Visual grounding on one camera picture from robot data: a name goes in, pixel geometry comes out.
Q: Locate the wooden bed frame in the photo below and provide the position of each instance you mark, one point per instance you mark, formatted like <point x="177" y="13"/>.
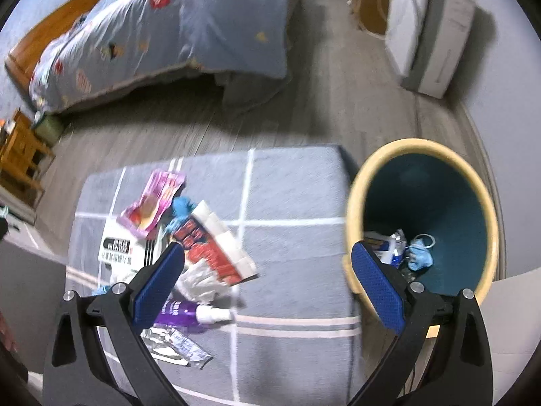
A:
<point x="50" y="29"/>

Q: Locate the crumpled silver wrapper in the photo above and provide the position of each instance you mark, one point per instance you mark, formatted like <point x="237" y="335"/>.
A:
<point x="399" y="245"/>

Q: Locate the wooden chair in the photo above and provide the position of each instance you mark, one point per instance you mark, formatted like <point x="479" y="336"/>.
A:
<point x="21" y="148"/>

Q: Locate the pink snack packet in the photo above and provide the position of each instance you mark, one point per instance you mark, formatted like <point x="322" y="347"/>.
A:
<point x="148" y="207"/>

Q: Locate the white tissue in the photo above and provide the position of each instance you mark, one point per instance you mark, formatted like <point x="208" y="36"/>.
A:
<point x="198" y="281"/>

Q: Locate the white appliance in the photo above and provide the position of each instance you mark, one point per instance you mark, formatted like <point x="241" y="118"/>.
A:
<point x="439" y="29"/>

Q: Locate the green box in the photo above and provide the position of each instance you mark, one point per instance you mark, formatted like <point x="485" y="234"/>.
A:
<point x="48" y="127"/>

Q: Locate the wooden cabinet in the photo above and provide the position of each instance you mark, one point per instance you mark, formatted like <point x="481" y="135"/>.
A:
<point x="374" y="4"/>

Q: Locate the purple bottle with white cap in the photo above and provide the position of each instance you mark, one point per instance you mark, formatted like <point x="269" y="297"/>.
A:
<point x="181" y="311"/>

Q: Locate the grey checked cushion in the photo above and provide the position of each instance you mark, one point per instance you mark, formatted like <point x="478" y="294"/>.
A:
<point x="291" y="186"/>

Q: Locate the yellow bin with teal inside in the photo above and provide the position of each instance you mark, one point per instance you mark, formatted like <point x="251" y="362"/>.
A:
<point x="443" y="203"/>

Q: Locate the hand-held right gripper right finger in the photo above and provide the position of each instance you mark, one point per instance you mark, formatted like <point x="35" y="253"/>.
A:
<point x="378" y="287"/>

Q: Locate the red and white packet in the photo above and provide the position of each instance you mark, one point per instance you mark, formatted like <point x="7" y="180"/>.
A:
<point x="211" y="249"/>

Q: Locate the silver foil sachet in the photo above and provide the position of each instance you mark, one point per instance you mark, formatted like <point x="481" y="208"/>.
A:
<point x="190" y="349"/>

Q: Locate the white box with black label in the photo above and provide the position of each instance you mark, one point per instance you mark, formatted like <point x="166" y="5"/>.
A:
<point x="116" y="247"/>

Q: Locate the blue face mask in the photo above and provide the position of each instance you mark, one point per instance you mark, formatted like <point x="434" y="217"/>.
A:
<point x="418" y="253"/>

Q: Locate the crumpled clear wrapper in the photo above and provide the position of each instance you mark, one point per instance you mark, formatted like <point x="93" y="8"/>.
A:
<point x="154" y="340"/>

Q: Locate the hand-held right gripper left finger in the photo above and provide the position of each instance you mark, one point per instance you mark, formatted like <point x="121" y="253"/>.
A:
<point x="158" y="287"/>

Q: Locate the bed with grey-blue quilt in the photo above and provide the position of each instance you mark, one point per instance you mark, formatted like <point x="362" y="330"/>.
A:
<point x="190" y="21"/>

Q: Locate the white and blue packet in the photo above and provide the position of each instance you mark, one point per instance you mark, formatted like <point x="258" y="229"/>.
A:
<point x="380" y="245"/>

